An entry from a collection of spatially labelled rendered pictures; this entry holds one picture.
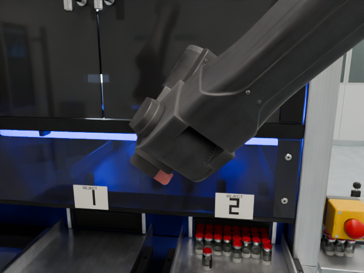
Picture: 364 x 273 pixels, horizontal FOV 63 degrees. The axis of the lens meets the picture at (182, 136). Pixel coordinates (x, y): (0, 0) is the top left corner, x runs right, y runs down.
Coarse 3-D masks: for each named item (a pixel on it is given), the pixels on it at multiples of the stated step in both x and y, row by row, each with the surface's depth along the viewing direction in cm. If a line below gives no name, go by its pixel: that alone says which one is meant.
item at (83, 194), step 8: (80, 192) 71; (88, 192) 71; (96, 192) 71; (104, 192) 71; (80, 200) 72; (88, 200) 72; (96, 200) 71; (104, 200) 71; (88, 208) 72; (96, 208) 72; (104, 208) 72
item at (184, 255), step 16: (192, 240) 78; (176, 256) 67; (192, 256) 71; (224, 256) 71; (272, 256) 71; (288, 256) 67; (176, 272) 66; (192, 272) 66; (208, 272) 66; (224, 272) 66; (240, 272) 66; (256, 272) 66; (272, 272) 66; (288, 272) 66
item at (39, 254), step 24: (48, 240) 76; (72, 240) 78; (96, 240) 78; (120, 240) 78; (144, 240) 72; (24, 264) 67; (48, 264) 68; (72, 264) 68; (96, 264) 68; (120, 264) 68
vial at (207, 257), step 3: (204, 255) 66; (207, 255) 65; (210, 255) 66; (204, 258) 66; (207, 258) 65; (210, 258) 66; (204, 261) 66; (207, 261) 66; (204, 264) 66; (207, 264) 66; (204, 267) 66; (207, 267) 66; (207, 270) 66
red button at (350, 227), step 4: (348, 220) 63; (352, 220) 62; (356, 220) 62; (344, 224) 63; (348, 224) 62; (352, 224) 61; (356, 224) 61; (360, 224) 61; (344, 228) 63; (348, 228) 61; (352, 228) 61; (356, 228) 61; (360, 228) 61; (348, 232) 61; (352, 232) 61; (356, 232) 61; (360, 232) 61; (348, 236) 62; (352, 236) 61; (356, 236) 61; (360, 236) 61
